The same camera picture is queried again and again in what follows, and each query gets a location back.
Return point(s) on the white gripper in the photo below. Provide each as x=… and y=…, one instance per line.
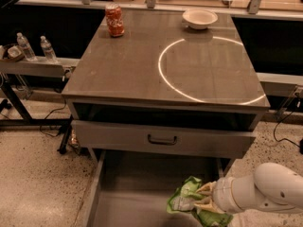
x=222, y=193

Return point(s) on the green rice chip bag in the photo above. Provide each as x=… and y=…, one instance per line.
x=183, y=199

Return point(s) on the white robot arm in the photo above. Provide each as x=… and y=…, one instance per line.
x=270, y=188

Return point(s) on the open middle drawer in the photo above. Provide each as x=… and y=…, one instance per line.
x=131, y=189

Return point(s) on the grey drawer cabinet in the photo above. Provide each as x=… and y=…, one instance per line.
x=163, y=73

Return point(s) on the white bowl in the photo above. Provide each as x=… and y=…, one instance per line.
x=199, y=18

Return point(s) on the orange soda can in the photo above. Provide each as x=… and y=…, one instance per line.
x=113, y=14

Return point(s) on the grey side bench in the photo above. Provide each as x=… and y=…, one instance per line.
x=38, y=68

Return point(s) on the right clear water bottle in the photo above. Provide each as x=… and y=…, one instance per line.
x=48, y=50

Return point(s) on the clear water bottle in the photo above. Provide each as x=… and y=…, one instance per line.
x=26, y=47
x=48, y=50

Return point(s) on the left clear water bottle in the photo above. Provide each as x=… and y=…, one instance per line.
x=26, y=47

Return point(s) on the small round container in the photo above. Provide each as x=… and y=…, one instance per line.
x=12, y=53

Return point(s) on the top drawer with black handle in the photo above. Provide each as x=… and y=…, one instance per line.
x=165, y=140

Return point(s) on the back shelf rail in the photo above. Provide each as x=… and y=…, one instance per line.
x=151, y=0

